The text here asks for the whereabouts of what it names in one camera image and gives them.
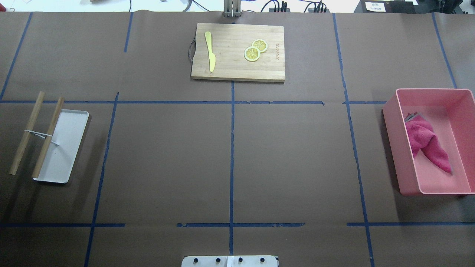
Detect lemon slice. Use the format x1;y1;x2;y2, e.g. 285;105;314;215
243;46;261;62
252;39;269;53

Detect wooden rack bar inner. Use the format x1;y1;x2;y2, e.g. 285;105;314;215
32;96;65;178

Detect white pole base plate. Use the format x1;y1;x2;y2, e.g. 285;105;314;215
181;255;279;267

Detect lemon slice front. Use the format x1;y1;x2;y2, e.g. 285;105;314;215
243;46;261;62

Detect black power adapter box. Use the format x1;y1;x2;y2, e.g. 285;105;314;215
353;0;417;14

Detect aluminium frame post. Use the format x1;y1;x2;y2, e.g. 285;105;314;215
223;0;242;17

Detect yellow plastic knife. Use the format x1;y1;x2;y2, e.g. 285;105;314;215
204;32;216;73

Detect wooden cutting board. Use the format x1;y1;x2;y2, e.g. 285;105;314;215
191;23;286;83

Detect lemon slice back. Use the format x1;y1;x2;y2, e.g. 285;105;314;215
252;39;269;53

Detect pink microfiber cloth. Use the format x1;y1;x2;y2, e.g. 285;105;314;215
404;112;452;174

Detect white metal tray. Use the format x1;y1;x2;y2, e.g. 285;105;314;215
33;109;89;184

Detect wooden rack bar outer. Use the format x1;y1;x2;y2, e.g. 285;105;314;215
9;91;45;175

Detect pink plastic bin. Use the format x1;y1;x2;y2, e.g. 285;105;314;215
382;89;475;195

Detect wooden rack bar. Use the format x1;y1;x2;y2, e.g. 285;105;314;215
32;96;65;178
9;91;45;175

